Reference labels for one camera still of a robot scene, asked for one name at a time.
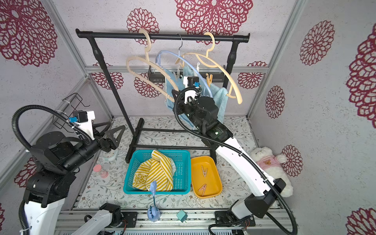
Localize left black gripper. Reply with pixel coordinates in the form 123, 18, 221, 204
62, 121, 125, 172

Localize blue hello towel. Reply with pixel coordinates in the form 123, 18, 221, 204
164, 69, 194, 130

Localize cream plastic hanger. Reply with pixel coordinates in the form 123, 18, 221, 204
126, 28, 179, 102

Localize light blue hanger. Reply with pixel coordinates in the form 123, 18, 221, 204
155, 34, 213, 98

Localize peach pink clothespin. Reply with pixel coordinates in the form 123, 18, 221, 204
201, 165, 208, 177

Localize yellow striped towel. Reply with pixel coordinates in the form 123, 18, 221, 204
132, 150, 176, 192

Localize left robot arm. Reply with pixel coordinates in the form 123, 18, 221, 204
12, 105, 126, 235

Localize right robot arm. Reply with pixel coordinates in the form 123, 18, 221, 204
172, 87, 298, 235

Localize beige plastic hanger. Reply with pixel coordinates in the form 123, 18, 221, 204
181, 32, 243, 104

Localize white round clock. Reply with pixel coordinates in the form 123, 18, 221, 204
103, 149, 119, 163

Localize teal plain towel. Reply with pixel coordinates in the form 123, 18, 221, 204
183, 66, 229, 123

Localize orange clothespin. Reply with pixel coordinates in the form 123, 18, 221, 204
206, 73, 213, 87

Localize teal plastic basket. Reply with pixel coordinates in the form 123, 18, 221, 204
123, 150, 191, 195

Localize yellow plastic tray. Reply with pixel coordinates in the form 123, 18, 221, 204
191, 156, 223, 199

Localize white teddy bear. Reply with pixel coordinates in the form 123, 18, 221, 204
250, 147, 293, 198

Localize black clothes rack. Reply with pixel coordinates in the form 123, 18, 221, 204
75, 29, 250, 164

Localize small teal cube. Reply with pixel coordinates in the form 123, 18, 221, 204
176, 210, 188, 223

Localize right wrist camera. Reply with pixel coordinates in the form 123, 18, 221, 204
183, 76, 201, 104

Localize black wire wall rack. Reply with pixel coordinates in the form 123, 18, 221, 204
52, 93, 90, 133

